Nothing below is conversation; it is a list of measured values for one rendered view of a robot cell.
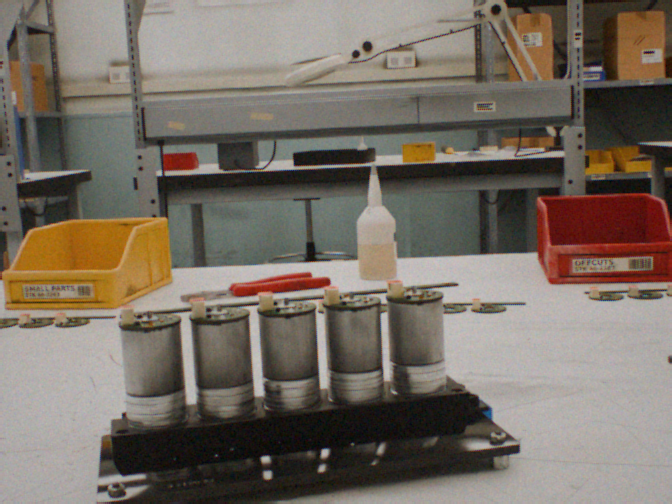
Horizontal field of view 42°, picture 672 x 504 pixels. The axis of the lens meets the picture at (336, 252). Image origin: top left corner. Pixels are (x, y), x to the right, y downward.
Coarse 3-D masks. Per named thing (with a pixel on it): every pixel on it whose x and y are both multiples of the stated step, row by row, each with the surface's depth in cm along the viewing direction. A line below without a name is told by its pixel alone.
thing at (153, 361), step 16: (144, 320) 35; (128, 336) 35; (144, 336) 35; (160, 336) 35; (176, 336) 35; (128, 352) 35; (144, 352) 35; (160, 352) 35; (176, 352) 35; (128, 368) 35; (144, 368) 35; (160, 368) 35; (176, 368) 35; (128, 384) 35; (144, 384) 35; (160, 384) 35; (176, 384) 35; (128, 400) 35; (144, 400) 35; (160, 400) 35; (176, 400) 35; (128, 416) 36; (144, 416) 35; (160, 416) 35; (176, 416) 35
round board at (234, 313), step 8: (208, 312) 37; (232, 312) 36; (240, 312) 36; (248, 312) 36; (192, 320) 36; (200, 320) 35; (208, 320) 35; (216, 320) 35; (224, 320) 35; (232, 320) 35
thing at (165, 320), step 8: (136, 320) 35; (160, 320) 35; (168, 320) 35; (176, 320) 35; (120, 328) 35; (128, 328) 35; (136, 328) 35; (144, 328) 34; (152, 328) 34; (160, 328) 35
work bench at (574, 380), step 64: (512, 256) 86; (256, 320) 63; (320, 320) 62; (384, 320) 61; (448, 320) 60; (512, 320) 59; (576, 320) 58; (640, 320) 58; (0, 384) 50; (64, 384) 49; (192, 384) 48; (256, 384) 48; (320, 384) 47; (512, 384) 45; (576, 384) 45; (640, 384) 44; (0, 448) 40; (64, 448) 39; (576, 448) 36; (640, 448) 36
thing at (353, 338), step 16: (336, 320) 37; (352, 320) 36; (368, 320) 37; (336, 336) 37; (352, 336) 37; (368, 336) 37; (336, 352) 37; (352, 352) 37; (368, 352) 37; (336, 368) 37; (352, 368) 37; (368, 368) 37; (336, 384) 37; (352, 384) 37; (368, 384) 37; (336, 400) 37; (352, 400) 37; (368, 400) 37
